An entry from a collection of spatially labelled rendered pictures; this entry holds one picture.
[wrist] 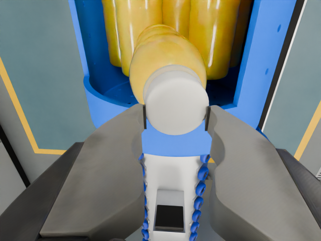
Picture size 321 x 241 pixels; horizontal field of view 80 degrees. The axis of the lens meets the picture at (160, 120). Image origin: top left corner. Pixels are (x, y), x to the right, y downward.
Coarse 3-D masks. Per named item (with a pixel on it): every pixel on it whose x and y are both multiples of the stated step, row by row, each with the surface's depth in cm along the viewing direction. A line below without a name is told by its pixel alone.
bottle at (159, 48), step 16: (144, 32) 22; (160, 32) 18; (176, 32) 19; (144, 48) 14; (160, 48) 13; (176, 48) 13; (192, 48) 14; (144, 64) 13; (160, 64) 13; (176, 64) 13; (192, 64) 13; (144, 80) 13; (144, 96) 13
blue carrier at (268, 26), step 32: (96, 0) 31; (256, 0) 16; (288, 0) 18; (96, 32) 32; (256, 32) 17; (96, 64) 33; (256, 64) 19; (96, 96) 23; (128, 96) 36; (224, 96) 36; (256, 96) 22; (96, 128) 28; (256, 128) 28
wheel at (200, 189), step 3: (201, 183) 65; (198, 186) 64; (201, 186) 63; (204, 186) 65; (198, 189) 63; (201, 189) 63; (204, 189) 66; (195, 192) 64; (198, 192) 63; (201, 192) 64; (198, 195) 64
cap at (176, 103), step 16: (160, 80) 11; (176, 80) 11; (192, 80) 11; (160, 96) 11; (176, 96) 11; (192, 96) 11; (160, 112) 12; (176, 112) 12; (192, 112) 12; (160, 128) 12; (176, 128) 12; (192, 128) 12
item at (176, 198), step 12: (168, 192) 71; (180, 192) 71; (156, 204) 67; (168, 204) 67; (180, 204) 67; (156, 216) 61; (168, 216) 61; (180, 216) 61; (156, 228) 59; (168, 228) 59; (180, 228) 58
